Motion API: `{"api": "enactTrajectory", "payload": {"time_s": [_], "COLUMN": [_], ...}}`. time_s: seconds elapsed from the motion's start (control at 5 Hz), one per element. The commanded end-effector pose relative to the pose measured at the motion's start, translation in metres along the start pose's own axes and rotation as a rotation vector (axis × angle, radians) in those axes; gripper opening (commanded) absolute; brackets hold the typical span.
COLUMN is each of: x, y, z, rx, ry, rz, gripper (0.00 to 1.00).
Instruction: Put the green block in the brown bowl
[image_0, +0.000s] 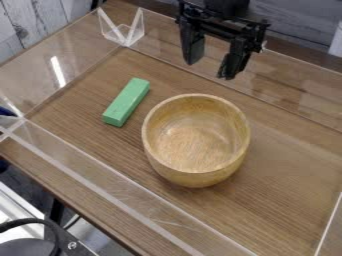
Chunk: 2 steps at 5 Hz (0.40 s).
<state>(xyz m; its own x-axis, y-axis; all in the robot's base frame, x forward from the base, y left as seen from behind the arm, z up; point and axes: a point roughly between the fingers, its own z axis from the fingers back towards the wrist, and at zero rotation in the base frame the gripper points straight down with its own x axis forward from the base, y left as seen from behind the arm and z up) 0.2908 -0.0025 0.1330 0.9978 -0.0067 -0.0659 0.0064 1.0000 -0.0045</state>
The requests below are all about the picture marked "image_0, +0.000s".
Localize clear acrylic enclosure wall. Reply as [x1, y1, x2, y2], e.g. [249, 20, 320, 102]
[0, 1, 342, 256]

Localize black table leg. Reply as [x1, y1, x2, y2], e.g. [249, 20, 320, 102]
[50, 199, 66, 225]

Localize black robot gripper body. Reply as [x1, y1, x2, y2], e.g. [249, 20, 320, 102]
[177, 0, 270, 52]

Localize blue object at left edge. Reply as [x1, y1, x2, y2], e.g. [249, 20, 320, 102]
[0, 106, 18, 117]

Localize green rectangular block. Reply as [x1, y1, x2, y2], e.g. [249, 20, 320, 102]
[102, 78, 150, 127]

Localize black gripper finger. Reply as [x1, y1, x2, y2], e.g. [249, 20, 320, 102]
[217, 37, 251, 80]
[179, 20, 205, 65]

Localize brown wooden bowl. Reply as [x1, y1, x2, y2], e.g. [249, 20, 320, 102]
[142, 93, 251, 188]

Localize black cable bottom left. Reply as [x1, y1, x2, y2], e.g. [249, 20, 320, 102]
[0, 217, 63, 256]

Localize black metal bracket with screw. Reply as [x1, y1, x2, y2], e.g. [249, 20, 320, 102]
[43, 219, 99, 256]

